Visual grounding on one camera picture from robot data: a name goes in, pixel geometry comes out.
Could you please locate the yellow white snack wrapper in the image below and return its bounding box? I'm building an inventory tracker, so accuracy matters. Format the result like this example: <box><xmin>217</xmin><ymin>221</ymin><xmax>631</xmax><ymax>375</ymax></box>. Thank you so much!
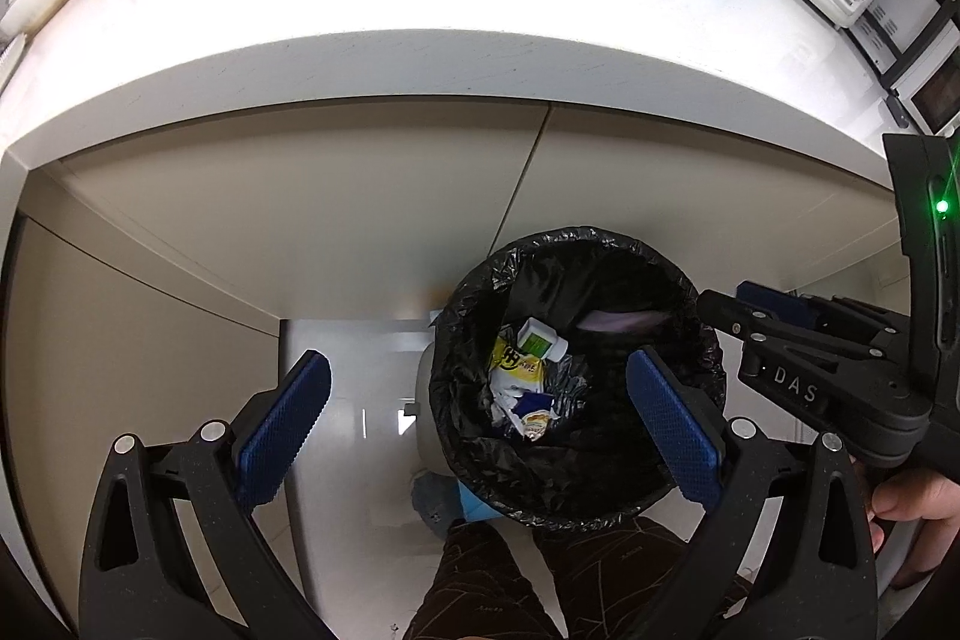
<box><xmin>488</xmin><ymin>333</ymin><xmax>550</xmax><ymax>435</ymax></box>

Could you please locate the purple stick sachet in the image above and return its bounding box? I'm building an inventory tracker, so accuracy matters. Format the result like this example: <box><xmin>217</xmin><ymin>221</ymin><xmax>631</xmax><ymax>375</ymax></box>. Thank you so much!
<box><xmin>576</xmin><ymin>310</ymin><xmax>670</xmax><ymax>335</ymax></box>

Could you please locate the blue snack wrapper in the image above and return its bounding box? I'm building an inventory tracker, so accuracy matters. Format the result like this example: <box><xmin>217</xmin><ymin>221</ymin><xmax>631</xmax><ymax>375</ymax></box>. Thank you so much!
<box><xmin>509</xmin><ymin>392</ymin><xmax>553</xmax><ymax>442</ymax></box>

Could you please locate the white pill bottle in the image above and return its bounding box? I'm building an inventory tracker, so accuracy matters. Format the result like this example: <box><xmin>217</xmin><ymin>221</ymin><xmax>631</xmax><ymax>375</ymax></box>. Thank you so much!
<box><xmin>517</xmin><ymin>319</ymin><xmax>568</xmax><ymax>362</ymax></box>

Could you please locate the black trash bin with bag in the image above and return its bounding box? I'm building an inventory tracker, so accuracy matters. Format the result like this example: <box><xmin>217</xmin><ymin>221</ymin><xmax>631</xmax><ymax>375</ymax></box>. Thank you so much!
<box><xmin>428</xmin><ymin>226</ymin><xmax>726</xmax><ymax>530</ymax></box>

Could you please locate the person's right hand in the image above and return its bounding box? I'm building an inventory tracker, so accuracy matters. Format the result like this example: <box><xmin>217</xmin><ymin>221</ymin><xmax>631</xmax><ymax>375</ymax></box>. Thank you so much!
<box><xmin>867</xmin><ymin>470</ymin><xmax>958</xmax><ymax>570</ymax></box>

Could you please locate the white microwave oven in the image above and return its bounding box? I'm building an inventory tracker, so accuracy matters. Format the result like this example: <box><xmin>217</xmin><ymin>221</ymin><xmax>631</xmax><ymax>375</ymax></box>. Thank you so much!
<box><xmin>851</xmin><ymin>0</ymin><xmax>958</xmax><ymax>136</ymax></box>

